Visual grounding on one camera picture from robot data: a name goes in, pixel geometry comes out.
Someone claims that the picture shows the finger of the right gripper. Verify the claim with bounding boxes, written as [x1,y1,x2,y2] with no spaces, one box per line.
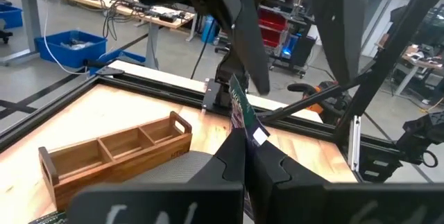
[230,0,272,96]
[314,0,374,87]

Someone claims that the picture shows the red bin storage rack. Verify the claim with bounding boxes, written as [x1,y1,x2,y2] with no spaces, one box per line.
[257,0,315,79]

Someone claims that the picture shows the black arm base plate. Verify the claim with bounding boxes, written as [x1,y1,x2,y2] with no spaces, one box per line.
[202,77,234,113]

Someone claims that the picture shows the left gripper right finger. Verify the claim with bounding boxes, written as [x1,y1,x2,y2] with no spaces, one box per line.
[246,139,329,187]

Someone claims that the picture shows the cluttered wooden desk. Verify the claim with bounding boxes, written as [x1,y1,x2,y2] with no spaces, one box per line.
[377,42,444,97]

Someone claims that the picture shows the wooden three-compartment tray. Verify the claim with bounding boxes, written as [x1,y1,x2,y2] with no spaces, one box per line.
[37,111,194,212]

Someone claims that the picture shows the orange black power tool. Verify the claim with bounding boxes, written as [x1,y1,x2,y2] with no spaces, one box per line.
[287,80,348,123]

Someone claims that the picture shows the dark green tea packet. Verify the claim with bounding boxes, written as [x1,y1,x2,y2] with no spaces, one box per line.
[29,210,67,224]
[228,74,271,220]

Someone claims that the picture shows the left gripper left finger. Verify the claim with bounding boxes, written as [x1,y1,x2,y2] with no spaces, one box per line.
[187,128,246,185]

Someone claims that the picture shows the white cable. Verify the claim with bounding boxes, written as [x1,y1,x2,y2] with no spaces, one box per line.
[42,7,92,76]

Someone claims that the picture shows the black cable bundle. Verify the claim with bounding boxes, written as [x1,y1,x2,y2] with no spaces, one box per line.
[101,0,148,42]

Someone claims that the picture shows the blue cylinder container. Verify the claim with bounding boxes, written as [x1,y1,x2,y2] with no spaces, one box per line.
[200,15,219,44]

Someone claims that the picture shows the black clamp mount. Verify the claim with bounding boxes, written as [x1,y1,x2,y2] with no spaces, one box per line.
[397,111,444,169]

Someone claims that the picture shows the blue plastic bin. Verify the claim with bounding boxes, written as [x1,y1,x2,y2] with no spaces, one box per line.
[0,3,24,30]
[89,49,146,76]
[34,30,108,69]

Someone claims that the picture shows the clear plastic bags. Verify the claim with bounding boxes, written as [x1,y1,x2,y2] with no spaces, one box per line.
[60,38,95,51]

